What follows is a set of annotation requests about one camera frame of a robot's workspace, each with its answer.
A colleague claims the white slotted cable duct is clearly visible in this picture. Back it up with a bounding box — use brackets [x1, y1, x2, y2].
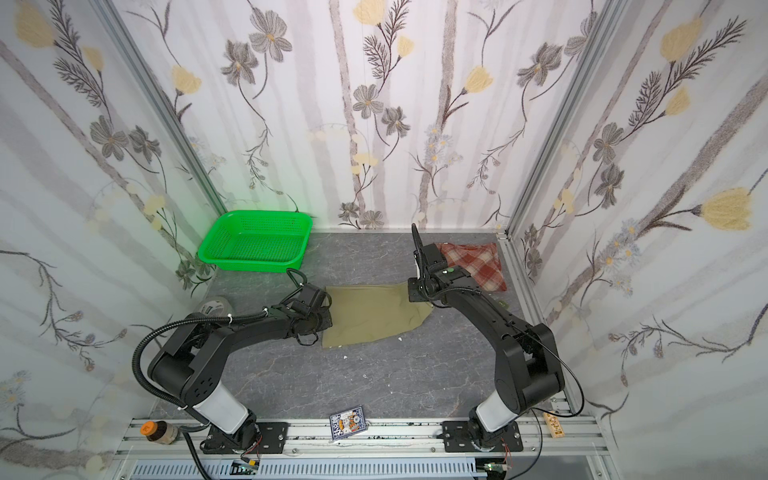
[128, 458, 490, 480]

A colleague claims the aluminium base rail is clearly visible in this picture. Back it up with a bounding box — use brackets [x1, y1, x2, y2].
[115, 416, 609, 460]

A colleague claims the clear tape roll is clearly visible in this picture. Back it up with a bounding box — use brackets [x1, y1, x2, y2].
[196, 296, 234, 317]

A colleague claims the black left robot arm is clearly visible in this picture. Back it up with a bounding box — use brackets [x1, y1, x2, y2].
[131, 269, 332, 453]

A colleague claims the green plastic basket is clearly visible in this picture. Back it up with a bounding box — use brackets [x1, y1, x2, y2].
[197, 210, 313, 273]

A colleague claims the red plaid skirt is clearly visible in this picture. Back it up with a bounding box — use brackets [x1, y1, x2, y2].
[437, 243, 507, 292]

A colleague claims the small wooden block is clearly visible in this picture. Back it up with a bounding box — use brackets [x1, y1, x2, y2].
[542, 412, 565, 438]

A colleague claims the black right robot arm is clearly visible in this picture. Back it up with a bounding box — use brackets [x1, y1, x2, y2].
[408, 225, 574, 448]

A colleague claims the blue patterned card box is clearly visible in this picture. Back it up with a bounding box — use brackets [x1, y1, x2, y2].
[329, 405, 368, 441]

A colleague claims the olive khaki skirt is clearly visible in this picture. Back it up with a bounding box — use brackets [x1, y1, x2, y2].
[322, 283, 434, 348]

